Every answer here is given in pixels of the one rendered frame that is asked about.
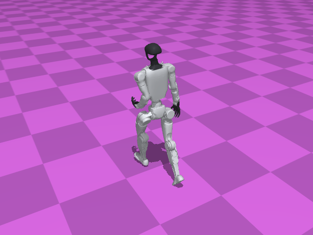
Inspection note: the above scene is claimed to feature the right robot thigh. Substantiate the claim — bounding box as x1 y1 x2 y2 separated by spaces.
161 107 175 151

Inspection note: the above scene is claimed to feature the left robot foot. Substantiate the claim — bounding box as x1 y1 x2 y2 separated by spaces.
134 152 149 165

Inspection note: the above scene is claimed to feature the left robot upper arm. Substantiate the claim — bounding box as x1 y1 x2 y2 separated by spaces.
134 70 151 101

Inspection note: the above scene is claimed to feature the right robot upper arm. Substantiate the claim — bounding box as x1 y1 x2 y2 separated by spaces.
165 63 177 90

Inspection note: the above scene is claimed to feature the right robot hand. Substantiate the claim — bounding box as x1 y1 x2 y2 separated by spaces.
171 102 180 117

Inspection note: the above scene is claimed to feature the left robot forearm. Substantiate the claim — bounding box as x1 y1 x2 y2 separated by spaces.
135 95 148 109

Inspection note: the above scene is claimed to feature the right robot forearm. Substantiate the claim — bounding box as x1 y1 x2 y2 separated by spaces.
171 83 180 106

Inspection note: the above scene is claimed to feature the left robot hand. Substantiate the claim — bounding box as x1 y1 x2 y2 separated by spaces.
131 96 139 108

